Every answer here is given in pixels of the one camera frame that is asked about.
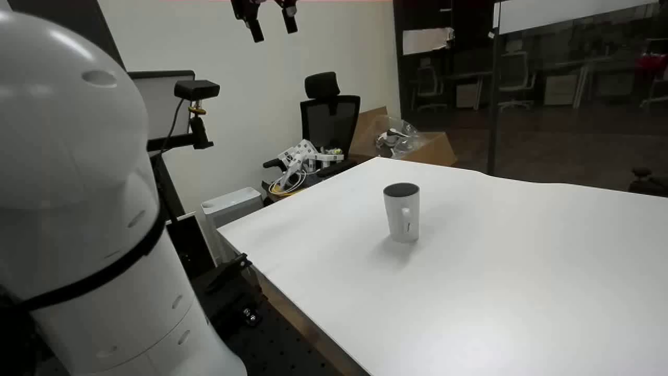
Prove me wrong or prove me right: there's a white mug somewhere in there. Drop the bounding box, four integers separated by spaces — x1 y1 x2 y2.
381 183 421 244

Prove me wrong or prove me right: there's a black office chair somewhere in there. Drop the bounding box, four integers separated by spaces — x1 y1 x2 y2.
260 69 363 190

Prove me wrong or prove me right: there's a small white board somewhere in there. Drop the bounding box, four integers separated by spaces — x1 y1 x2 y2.
401 27 452 58

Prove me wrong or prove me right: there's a white and black robot toy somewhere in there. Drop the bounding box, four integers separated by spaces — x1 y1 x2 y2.
267 139 347 201

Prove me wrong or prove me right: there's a white office chair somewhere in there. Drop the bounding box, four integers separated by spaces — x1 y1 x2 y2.
496 50 539 114
415 58 450 114

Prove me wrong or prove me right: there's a clear plastic bag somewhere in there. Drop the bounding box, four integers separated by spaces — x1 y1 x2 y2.
374 120 423 159

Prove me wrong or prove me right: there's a white rectangular box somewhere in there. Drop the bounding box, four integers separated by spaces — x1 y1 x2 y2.
200 187 264 228

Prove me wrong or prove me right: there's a white drawer cabinet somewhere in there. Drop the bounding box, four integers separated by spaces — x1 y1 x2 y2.
541 68 580 108
454 79 487 111

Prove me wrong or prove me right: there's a brown cardboard box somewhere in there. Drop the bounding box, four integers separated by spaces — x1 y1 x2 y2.
349 105 457 167

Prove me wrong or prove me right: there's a thin black pole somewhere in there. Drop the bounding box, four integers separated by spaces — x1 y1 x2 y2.
487 0 505 175

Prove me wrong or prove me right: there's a large white whiteboard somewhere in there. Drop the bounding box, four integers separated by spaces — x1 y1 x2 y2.
496 0 661 37

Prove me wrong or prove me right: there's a black table clamp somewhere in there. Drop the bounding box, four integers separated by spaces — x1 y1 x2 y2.
200 253 263 330

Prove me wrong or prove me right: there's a white table cover sheet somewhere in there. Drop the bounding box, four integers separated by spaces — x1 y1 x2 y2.
216 154 668 376

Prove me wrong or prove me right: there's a red office chair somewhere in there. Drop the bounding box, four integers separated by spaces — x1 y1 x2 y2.
634 50 668 107

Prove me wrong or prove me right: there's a black floor stand base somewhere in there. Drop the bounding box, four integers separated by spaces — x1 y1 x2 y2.
629 165 668 199

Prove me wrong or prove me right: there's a black camera on mount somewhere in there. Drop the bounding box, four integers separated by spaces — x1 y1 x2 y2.
172 78 220 102

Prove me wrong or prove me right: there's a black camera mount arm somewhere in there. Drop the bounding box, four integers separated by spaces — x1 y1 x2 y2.
145 99 214 154

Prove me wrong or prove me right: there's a black stand post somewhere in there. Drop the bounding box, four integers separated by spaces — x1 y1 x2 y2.
148 150 187 221

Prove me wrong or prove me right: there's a black metal bracket block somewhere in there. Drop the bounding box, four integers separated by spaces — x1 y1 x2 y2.
164 211 219 280

